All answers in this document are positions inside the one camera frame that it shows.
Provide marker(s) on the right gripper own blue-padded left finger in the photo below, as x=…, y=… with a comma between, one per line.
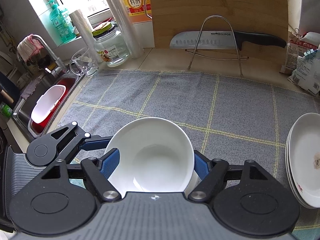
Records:
x=98, y=171

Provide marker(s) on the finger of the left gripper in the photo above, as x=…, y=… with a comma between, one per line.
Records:
x=63, y=143

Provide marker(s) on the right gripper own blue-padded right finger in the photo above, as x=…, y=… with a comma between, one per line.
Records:
x=211, y=173

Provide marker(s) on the white bowl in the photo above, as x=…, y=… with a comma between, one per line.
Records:
x=155, y=155
x=192, y=184

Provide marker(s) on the white red plastic basin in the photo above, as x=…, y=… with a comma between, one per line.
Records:
x=48, y=103

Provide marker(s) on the grey checked cloth mat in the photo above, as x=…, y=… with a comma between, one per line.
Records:
x=228, y=117

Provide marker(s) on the metal faucet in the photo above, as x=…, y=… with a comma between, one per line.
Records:
x=46, y=60

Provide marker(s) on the white plate stack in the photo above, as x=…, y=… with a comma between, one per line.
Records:
x=302, y=159

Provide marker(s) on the glass mug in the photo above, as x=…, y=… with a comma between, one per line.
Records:
x=83, y=63

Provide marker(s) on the pink white rag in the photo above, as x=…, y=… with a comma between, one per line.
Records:
x=29, y=47

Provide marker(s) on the glass jar green lid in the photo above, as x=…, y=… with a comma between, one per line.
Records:
x=109, y=44

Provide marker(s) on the green detergent bottle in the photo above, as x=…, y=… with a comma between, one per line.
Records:
x=59, y=16

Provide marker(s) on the white food bag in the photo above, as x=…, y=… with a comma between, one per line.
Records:
x=306, y=73

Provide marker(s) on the short plastic wrap roll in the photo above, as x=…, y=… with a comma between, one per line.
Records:
x=85, y=29

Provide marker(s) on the tall plastic wrap roll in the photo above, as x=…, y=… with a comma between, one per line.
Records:
x=126, y=27

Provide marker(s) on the bamboo cutting board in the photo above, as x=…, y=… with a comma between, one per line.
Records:
x=171, y=17

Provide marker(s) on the metal wire rack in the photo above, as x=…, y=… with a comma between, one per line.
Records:
x=228, y=40

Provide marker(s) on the kitchen knife black handle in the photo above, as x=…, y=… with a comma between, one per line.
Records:
x=211, y=40

